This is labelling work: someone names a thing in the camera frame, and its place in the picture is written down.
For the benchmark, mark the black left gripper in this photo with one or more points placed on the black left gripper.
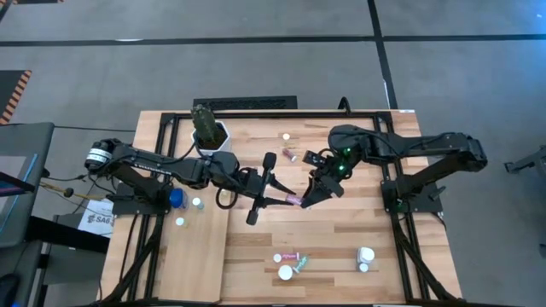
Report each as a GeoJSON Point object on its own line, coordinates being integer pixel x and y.
{"type": "Point", "coordinates": [253, 183]}

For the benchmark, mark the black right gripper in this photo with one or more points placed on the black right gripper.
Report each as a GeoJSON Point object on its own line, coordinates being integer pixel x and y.
{"type": "Point", "coordinates": [335, 172]}

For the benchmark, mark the yellow translucent pill bottle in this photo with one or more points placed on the yellow translucent pill bottle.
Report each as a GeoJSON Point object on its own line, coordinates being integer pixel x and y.
{"type": "Point", "coordinates": [222, 192]}

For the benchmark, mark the white melatonin bottle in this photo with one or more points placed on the white melatonin bottle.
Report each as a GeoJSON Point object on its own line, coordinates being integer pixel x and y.
{"type": "Point", "coordinates": [365, 255]}

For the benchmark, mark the blue translucent pill bottle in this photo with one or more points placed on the blue translucent pill bottle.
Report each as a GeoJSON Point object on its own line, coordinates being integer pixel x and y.
{"type": "Point", "coordinates": [197, 202]}

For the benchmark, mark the blue TUMS bottle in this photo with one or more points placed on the blue TUMS bottle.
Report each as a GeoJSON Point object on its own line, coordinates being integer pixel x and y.
{"type": "Point", "coordinates": [176, 198]}

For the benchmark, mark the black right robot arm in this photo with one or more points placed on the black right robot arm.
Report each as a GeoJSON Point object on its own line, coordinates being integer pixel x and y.
{"type": "Point", "coordinates": [405, 143]}

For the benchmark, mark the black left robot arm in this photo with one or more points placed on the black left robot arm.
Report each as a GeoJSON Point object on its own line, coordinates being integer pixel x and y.
{"type": "Point", "coordinates": [170, 164]}

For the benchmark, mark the wooden shelf board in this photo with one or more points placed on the wooden shelf board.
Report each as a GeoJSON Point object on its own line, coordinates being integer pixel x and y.
{"type": "Point", "coordinates": [192, 264]}

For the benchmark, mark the green pill bottle white cap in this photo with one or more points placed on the green pill bottle white cap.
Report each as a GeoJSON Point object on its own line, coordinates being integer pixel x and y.
{"type": "Point", "coordinates": [300, 264]}

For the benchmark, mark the large orange pill bottle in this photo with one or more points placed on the large orange pill bottle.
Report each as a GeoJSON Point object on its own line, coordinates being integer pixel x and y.
{"type": "Point", "coordinates": [285, 272]}

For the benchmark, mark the black floor vent grille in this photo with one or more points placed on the black floor vent grille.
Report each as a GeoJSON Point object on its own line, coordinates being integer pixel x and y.
{"type": "Point", "coordinates": [245, 102]}

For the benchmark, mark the green cactus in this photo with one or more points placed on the green cactus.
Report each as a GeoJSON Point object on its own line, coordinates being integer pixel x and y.
{"type": "Point", "coordinates": [205, 123]}

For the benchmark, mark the white printed paper sheet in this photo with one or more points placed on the white printed paper sheet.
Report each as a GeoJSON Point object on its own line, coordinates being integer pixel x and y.
{"type": "Point", "coordinates": [96, 219]}

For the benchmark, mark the black tripod leg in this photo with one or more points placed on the black tripod leg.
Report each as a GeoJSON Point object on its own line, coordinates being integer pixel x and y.
{"type": "Point", "coordinates": [531, 161]}

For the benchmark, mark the grey cart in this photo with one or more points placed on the grey cart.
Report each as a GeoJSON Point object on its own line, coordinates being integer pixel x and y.
{"type": "Point", "coordinates": [21, 187]}

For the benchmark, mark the black orange striped floor mat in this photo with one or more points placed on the black orange striped floor mat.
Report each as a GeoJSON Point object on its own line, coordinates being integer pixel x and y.
{"type": "Point", "coordinates": [8, 91]}

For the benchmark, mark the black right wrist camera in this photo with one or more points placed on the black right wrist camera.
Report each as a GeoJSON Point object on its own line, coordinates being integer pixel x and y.
{"type": "Point", "coordinates": [313, 158]}

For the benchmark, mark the black aluminium table frame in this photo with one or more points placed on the black aluminium table frame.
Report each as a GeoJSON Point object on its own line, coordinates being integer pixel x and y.
{"type": "Point", "coordinates": [277, 115]}

